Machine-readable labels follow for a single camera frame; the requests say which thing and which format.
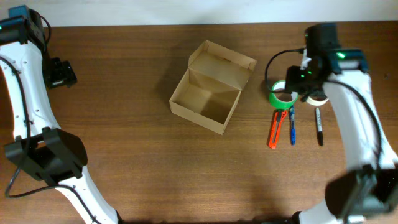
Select cream masking tape roll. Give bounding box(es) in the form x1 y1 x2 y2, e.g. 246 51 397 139
306 96 329 106

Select black marker pen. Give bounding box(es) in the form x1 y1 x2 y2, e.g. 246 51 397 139
315 108 324 146

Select green tape roll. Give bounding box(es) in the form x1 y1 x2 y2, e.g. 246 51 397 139
269 80 299 110

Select orange utility knife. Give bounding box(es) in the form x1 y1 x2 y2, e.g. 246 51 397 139
267 109 288 149

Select brown cardboard box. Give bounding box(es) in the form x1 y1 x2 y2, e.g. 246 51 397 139
169 40 257 135

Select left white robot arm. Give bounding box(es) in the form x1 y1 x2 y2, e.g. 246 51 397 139
1 5 123 223

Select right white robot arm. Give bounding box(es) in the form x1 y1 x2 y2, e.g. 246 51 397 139
285 23 397 223

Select blue pen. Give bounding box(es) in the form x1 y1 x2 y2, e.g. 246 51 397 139
289 105 296 146

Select right black cable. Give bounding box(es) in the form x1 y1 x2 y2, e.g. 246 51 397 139
264 48 307 94

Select black cable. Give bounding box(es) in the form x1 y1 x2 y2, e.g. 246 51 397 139
264 48 307 94
0 15 103 224

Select left black cable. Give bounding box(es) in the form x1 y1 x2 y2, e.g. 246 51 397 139
0 15 103 224

